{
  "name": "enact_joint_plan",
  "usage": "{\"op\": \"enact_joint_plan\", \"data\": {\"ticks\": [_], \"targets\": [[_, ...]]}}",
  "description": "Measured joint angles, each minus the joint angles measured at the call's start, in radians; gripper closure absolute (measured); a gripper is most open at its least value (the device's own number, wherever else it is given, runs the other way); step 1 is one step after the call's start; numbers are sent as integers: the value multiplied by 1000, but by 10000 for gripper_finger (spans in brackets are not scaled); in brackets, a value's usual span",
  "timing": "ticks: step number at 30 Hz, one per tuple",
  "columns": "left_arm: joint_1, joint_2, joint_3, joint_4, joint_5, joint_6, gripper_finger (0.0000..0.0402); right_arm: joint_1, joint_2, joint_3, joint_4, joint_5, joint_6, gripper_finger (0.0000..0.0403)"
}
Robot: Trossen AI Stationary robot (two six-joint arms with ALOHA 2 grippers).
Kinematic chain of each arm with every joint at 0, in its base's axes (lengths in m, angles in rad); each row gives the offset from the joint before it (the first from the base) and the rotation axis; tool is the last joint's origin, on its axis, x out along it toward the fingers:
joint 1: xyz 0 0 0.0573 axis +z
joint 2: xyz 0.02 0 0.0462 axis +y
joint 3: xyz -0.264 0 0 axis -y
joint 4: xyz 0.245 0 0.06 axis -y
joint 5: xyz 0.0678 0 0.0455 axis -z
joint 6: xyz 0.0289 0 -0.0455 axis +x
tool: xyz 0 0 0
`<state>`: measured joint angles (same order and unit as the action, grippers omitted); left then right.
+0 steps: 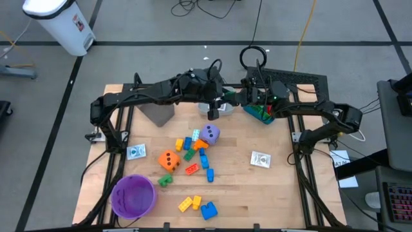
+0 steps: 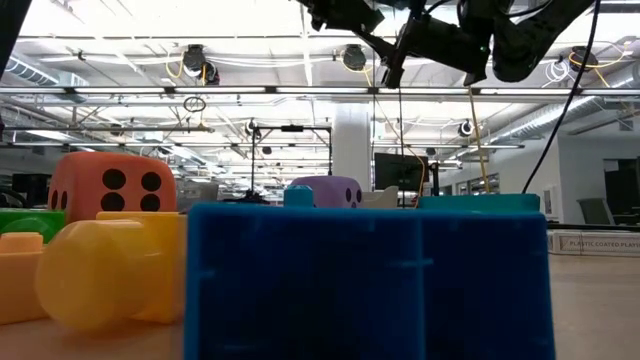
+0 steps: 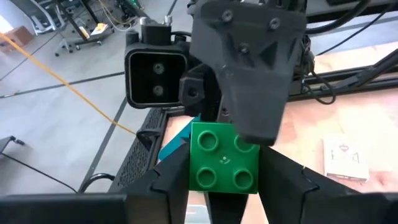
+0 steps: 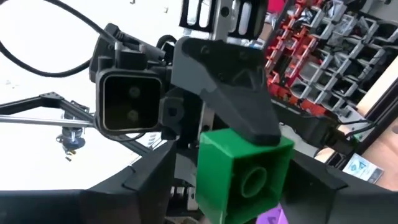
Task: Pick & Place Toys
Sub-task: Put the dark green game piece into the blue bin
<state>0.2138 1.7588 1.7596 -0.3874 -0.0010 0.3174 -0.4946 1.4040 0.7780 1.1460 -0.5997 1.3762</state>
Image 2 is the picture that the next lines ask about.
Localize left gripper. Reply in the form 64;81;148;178
298;0;401;60

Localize grey ceiling duct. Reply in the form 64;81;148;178
0;53;91;92

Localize playing card deck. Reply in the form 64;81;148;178
546;229;640;259

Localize orange foam die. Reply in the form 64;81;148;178
47;151;179;225

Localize yellow power cable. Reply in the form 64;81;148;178
466;85;492;196

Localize smoky grey translucent bin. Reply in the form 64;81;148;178
174;179;221;212

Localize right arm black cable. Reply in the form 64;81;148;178
521;0;603;195

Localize silver ventilation duct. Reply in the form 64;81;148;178
487;62;640;147

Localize black hanging cable loop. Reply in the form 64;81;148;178
182;95;208;114

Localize black equipment box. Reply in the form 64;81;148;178
10;172;52;207

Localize teal plastic bin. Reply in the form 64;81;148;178
417;193;542;212

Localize black metal stand frame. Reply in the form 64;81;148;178
249;123;335;204

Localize black computer monitor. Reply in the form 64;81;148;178
373;151;431;193

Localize white square column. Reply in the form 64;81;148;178
332;107;374;194

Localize grey office chair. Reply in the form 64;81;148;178
576;196;621;227

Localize translucent white plastic bin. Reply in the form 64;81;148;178
360;185;401;210

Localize yellow large-stud toy brick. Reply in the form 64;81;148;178
33;210;189;332

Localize long yellow toy brick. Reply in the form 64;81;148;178
0;231;51;327

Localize large blue arch brick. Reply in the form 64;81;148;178
183;202;557;360

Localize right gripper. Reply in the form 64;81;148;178
382;13;494;90

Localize purple foam die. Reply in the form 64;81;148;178
289;175;365;210

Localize green large-stud toy brick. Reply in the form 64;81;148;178
0;208;67;246

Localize long ceiling light strip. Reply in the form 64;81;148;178
0;84;640;97

